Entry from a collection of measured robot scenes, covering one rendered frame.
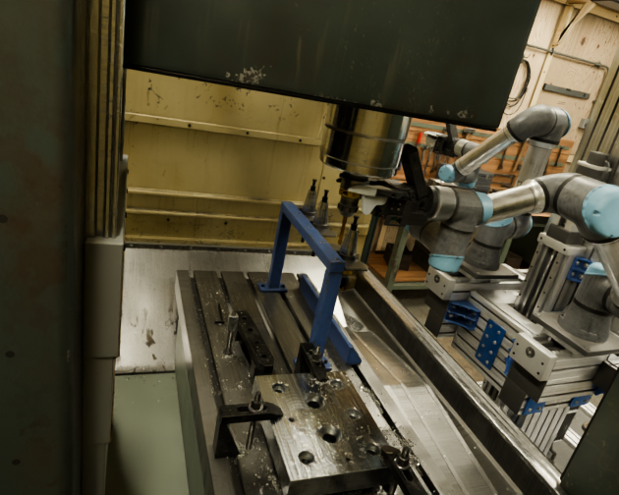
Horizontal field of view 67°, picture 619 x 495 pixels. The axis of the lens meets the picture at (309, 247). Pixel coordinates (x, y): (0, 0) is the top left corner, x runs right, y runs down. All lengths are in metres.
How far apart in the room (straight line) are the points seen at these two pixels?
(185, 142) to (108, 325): 1.26
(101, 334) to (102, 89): 0.32
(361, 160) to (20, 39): 0.56
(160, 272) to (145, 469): 0.80
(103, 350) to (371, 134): 0.55
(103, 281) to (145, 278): 1.24
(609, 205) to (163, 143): 1.44
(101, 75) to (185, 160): 1.30
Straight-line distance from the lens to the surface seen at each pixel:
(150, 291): 1.88
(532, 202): 1.35
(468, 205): 1.07
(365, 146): 0.86
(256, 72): 0.73
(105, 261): 0.66
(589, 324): 1.72
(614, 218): 1.31
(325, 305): 1.23
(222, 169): 1.93
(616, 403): 1.33
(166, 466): 1.43
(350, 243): 1.23
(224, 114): 1.88
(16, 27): 0.49
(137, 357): 1.72
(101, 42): 0.62
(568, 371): 1.74
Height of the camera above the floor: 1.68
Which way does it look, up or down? 22 degrees down
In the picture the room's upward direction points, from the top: 12 degrees clockwise
